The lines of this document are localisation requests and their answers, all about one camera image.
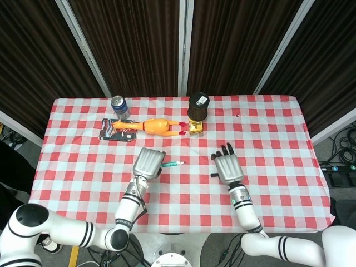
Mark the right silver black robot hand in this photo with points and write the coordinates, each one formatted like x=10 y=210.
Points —
x=229 y=169

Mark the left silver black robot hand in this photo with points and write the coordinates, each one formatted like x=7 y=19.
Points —
x=147 y=164

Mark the green white marker pen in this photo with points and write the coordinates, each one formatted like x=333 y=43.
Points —
x=172 y=164

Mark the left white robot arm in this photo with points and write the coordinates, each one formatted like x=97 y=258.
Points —
x=128 y=208

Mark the yellow rubber chicken toy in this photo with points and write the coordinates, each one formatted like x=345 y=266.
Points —
x=155 y=127

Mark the dark printed card package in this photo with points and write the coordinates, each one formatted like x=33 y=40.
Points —
x=116 y=135

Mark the red white checkered tablecloth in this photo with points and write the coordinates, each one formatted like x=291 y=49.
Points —
x=178 y=200

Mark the gold foil packet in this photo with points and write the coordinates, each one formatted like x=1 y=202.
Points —
x=196 y=127

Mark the blue silver drink can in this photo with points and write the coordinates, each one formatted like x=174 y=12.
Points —
x=121 y=108

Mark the dark brown cylindrical canister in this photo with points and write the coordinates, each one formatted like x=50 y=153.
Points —
x=198 y=109

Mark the white round flange plate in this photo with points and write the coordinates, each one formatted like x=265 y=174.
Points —
x=172 y=260

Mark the black power strip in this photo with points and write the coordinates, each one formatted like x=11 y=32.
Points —
x=336 y=168

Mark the black power adapter box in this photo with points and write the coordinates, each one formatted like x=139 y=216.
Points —
x=340 y=179

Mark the dark ribbed partition panel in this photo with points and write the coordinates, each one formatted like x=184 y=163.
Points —
x=236 y=47
x=33 y=69
x=328 y=69
x=133 y=47

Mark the yellow floor tape strip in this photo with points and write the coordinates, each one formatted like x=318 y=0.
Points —
x=73 y=257

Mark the black white sneaker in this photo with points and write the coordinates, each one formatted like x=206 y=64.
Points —
x=51 y=244

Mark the person in black clothes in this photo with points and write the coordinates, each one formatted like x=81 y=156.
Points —
x=14 y=172

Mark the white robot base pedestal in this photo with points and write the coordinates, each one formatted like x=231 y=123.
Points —
x=167 y=242

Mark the aluminium partition frame post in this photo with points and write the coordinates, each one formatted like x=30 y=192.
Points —
x=84 y=44
x=19 y=128
x=333 y=130
x=284 y=44
x=185 y=47

